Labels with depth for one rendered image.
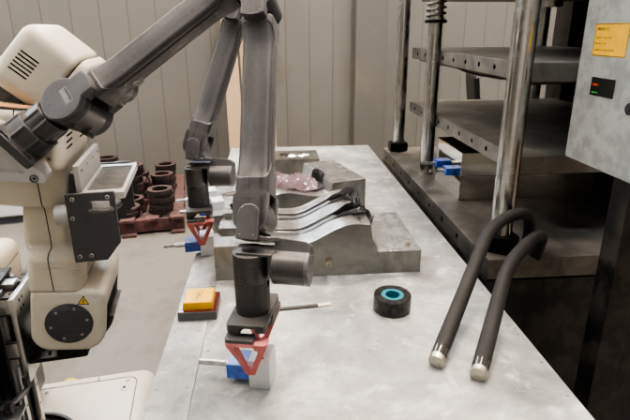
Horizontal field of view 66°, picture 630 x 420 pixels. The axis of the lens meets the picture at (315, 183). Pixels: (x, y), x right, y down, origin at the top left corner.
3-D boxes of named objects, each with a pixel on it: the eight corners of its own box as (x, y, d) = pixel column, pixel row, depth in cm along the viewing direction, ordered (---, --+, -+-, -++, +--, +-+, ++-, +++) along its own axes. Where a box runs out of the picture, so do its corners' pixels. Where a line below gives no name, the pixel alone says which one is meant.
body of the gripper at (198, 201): (211, 203, 134) (209, 177, 132) (213, 217, 125) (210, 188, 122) (187, 205, 133) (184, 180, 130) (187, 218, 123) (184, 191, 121)
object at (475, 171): (457, 200, 175) (462, 153, 170) (434, 178, 201) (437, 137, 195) (590, 196, 179) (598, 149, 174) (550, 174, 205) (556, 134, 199)
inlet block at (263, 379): (195, 382, 83) (192, 356, 82) (204, 364, 88) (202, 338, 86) (270, 390, 82) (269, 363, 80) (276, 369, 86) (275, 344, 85)
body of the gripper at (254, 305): (278, 302, 85) (277, 264, 83) (266, 337, 75) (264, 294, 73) (243, 300, 86) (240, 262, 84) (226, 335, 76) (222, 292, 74)
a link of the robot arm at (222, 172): (197, 142, 131) (186, 137, 123) (238, 142, 130) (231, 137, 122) (195, 187, 130) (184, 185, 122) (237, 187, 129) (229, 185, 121)
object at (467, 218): (486, 279, 132) (488, 260, 130) (382, 158, 255) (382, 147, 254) (772, 266, 139) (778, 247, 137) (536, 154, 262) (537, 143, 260)
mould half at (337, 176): (214, 232, 144) (212, 198, 141) (200, 205, 167) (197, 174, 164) (365, 210, 162) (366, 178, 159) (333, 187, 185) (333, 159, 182)
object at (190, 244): (164, 260, 128) (161, 241, 126) (165, 251, 132) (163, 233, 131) (215, 254, 130) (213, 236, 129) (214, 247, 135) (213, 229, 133)
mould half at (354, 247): (216, 280, 117) (212, 229, 113) (225, 236, 142) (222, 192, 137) (420, 271, 121) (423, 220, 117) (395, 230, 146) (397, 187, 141)
